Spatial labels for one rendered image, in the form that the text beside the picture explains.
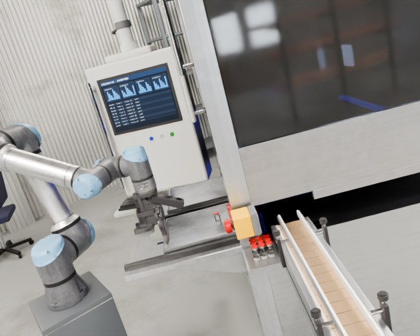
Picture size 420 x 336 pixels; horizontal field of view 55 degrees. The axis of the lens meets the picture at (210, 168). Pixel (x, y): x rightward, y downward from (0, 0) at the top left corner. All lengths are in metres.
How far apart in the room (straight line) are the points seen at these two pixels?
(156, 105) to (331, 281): 1.46
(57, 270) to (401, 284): 1.18
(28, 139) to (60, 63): 3.94
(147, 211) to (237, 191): 0.32
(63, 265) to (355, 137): 1.06
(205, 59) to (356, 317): 0.76
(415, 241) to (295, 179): 0.47
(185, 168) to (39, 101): 3.38
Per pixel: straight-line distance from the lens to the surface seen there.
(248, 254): 1.32
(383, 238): 1.48
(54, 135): 5.44
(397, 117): 1.36
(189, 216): 1.64
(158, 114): 2.22
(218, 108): 1.20
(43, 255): 1.52
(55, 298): 1.59
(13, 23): 5.45
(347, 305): 0.98
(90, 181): 1.27
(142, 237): 1.65
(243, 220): 1.21
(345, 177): 1.34
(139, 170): 1.34
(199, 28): 1.19
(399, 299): 1.63
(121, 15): 2.28
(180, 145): 2.24
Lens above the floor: 1.54
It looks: 17 degrees down
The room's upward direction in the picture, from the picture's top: 15 degrees counter-clockwise
